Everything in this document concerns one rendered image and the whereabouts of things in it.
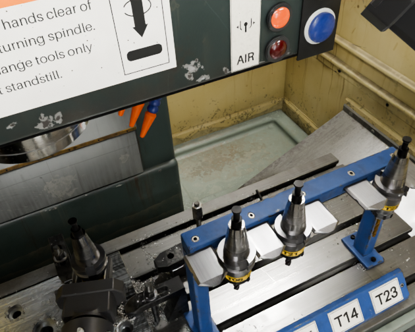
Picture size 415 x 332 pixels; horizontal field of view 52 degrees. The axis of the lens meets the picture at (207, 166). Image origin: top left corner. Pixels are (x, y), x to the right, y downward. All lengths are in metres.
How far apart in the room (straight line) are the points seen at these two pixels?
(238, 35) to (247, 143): 1.50
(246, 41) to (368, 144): 1.18
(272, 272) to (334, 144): 0.65
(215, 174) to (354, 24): 0.75
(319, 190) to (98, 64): 0.55
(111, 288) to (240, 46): 0.52
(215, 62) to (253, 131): 1.55
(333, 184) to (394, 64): 0.68
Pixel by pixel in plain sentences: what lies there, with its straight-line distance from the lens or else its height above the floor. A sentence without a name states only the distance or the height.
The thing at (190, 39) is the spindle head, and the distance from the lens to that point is 0.39.
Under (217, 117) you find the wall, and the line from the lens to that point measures 1.87.
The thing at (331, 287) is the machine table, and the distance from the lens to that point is 1.09.
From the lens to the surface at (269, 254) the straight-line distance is 0.73.
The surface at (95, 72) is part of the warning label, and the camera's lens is 0.37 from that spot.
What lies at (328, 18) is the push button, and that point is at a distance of 0.45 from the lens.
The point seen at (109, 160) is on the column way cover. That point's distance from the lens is 1.27.
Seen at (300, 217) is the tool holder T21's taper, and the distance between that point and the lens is 0.72.
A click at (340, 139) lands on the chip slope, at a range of 1.59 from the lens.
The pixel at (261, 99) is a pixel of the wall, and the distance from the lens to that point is 1.95.
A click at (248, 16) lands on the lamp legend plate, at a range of 0.40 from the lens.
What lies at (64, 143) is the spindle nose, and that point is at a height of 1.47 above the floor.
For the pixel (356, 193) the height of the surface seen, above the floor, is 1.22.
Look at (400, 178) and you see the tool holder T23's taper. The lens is 0.84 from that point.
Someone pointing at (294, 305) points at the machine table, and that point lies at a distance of 1.05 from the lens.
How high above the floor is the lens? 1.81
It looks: 43 degrees down
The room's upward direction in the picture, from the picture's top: 4 degrees counter-clockwise
